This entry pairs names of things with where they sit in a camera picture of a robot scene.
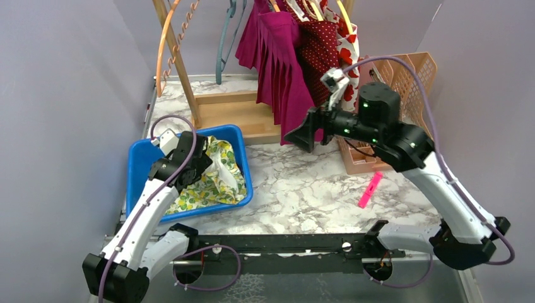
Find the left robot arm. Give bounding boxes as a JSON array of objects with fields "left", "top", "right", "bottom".
[{"left": 82, "top": 130, "right": 212, "bottom": 302}]

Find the wooden clothes rack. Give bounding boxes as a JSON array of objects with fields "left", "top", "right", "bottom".
[{"left": 151, "top": 0, "right": 356, "bottom": 145}]

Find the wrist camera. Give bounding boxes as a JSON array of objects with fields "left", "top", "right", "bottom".
[
  {"left": 320, "top": 68, "right": 350, "bottom": 110},
  {"left": 151, "top": 128, "right": 179, "bottom": 157}
]

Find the lemon print skirt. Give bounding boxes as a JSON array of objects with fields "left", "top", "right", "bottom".
[{"left": 165, "top": 136, "right": 247, "bottom": 215}]

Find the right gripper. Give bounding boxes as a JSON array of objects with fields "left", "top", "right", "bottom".
[{"left": 284, "top": 91, "right": 382, "bottom": 153}]

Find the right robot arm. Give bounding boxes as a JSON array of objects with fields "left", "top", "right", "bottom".
[{"left": 285, "top": 82, "right": 510, "bottom": 270}]

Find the pink clipboard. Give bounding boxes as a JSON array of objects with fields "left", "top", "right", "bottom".
[{"left": 358, "top": 61, "right": 385, "bottom": 89}]

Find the orange wavy hanger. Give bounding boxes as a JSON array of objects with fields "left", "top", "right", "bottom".
[{"left": 153, "top": 1, "right": 199, "bottom": 97}]

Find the blue plastic bin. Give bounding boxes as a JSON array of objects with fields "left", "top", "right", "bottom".
[{"left": 124, "top": 124, "right": 254, "bottom": 223}]

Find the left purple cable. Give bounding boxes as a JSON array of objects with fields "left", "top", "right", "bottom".
[{"left": 97, "top": 114, "right": 242, "bottom": 303}]

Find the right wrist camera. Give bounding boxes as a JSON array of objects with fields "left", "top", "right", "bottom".
[{"left": 320, "top": 68, "right": 350, "bottom": 110}]

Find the peach plastic organizer basket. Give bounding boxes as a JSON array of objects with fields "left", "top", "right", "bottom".
[{"left": 336, "top": 52, "right": 437, "bottom": 175}]

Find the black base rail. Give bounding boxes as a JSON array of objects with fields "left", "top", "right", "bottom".
[{"left": 171, "top": 233, "right": 405, "bottom": 277}]

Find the red poppy print skirt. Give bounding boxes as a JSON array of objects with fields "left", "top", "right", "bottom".
[{"left": 320, "top": 1, "right": 360, "bottom": 112}]

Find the pink marker pen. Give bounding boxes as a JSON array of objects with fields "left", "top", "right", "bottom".
[{"left": 357, "top": 172, "right": 383, "bottom": 208}]

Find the grey-blue hanger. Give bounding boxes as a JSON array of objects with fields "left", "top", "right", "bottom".
[{"left": 215, "top": 0, "right": 247, "bottom": 85}]

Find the magenta pleated skirt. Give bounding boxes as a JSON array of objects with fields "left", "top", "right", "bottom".
[{"left": 235, "top": 1, "right": 314, "bottom": 145}]

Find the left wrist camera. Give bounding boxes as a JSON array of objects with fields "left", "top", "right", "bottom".
[{"left": 151, "top": 128, "right": 179, "bottom": 157}]

